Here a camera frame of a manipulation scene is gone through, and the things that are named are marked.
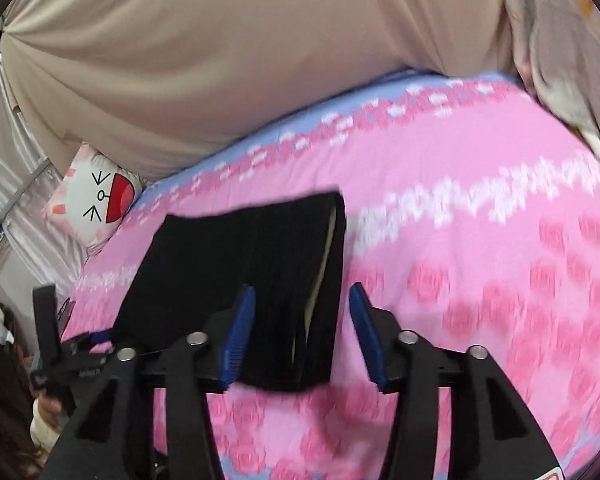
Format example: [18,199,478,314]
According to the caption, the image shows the person's left forearm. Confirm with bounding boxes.
[30,395,68,453]

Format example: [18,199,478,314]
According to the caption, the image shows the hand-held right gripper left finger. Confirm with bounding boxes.
[47,285,257,480]

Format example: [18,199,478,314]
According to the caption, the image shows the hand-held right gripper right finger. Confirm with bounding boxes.
[349,282,556,480]

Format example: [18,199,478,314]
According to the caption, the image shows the metal bed rail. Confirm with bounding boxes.
[0,157,51,226]

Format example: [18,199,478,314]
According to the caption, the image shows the pink rose print bedsheet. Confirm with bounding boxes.
[60,70,600,480]

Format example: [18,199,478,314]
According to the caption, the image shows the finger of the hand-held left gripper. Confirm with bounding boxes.
[32,285,63,356]

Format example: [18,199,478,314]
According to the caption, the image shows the dark smartphone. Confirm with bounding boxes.
[55,297,76,333]

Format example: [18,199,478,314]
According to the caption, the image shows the brown furry cloth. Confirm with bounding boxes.
[0,302,48,466]

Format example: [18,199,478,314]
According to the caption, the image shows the cat face pillow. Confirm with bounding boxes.
[42,142,145,250]

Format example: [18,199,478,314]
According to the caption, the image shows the pale floral quilt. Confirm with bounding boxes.
[500,0,600,161]

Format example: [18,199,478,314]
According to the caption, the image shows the black pants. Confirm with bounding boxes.
[111,190,348,393]

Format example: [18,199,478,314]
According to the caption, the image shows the silver satin curtain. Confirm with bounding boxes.
[0,55,88,311]

